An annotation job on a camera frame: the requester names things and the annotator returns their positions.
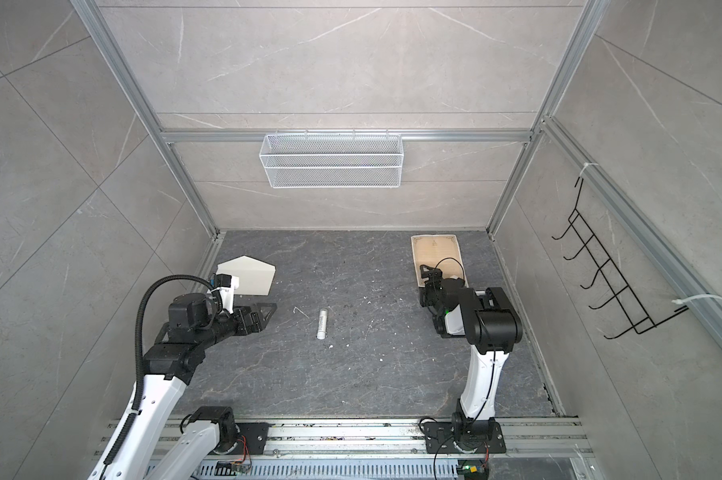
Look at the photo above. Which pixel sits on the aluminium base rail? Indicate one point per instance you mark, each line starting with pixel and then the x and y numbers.
pixel 399 438

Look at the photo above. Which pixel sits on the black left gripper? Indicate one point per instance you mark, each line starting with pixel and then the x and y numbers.
pixel 244 329

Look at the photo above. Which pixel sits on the black wire hook rack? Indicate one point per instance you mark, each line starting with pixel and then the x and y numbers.
pixel 606 272

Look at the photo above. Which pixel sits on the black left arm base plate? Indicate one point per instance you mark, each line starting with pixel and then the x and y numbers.
pixel 248 437

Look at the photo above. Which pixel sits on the aluminium frame back rail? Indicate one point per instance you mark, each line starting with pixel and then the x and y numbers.
pixel 414 135

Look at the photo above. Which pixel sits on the aluminium frame rail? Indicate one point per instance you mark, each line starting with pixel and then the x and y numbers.
pixel 694 294
pixel 414 135

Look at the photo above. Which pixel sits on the aluminium frame right rail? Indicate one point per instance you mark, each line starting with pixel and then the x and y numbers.
pixel 694 294

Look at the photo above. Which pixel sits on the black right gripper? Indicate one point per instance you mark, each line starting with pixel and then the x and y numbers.
pixel 431 286

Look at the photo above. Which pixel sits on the grey slotted cable duct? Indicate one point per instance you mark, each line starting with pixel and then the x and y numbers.
pixel 338 469

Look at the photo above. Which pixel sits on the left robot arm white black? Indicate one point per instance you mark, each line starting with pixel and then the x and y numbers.
pixel 196 323

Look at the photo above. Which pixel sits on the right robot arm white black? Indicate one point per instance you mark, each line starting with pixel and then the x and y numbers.
pixel 491 326

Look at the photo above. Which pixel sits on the white paper envelope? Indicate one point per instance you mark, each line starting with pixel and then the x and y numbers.
pixel 251 277

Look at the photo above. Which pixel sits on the aluminium frame right post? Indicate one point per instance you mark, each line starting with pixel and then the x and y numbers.
pixel 590 18

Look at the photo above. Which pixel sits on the aluminium frame post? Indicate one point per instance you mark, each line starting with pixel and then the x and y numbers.
pixel 590 18
pixel 92 18

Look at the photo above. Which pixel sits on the aluminium frame left post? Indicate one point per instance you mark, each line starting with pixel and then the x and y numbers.
pixel 92 18

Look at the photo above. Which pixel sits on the white wire mesh basket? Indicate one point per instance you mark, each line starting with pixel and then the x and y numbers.
pixel 296 162

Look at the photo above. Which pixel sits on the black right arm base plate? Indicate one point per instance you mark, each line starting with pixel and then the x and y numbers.
pixel 481 437

